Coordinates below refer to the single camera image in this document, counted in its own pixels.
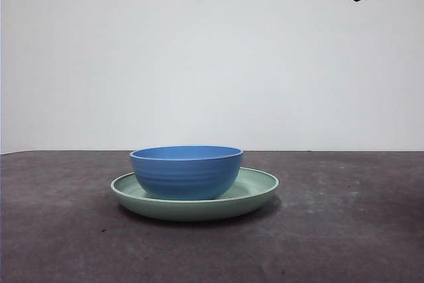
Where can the blue ribbed bowl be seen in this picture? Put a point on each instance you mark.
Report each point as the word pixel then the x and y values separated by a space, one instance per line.
pixel 185 173

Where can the green round plate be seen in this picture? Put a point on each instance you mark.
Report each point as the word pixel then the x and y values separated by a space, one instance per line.
pixel 198 211

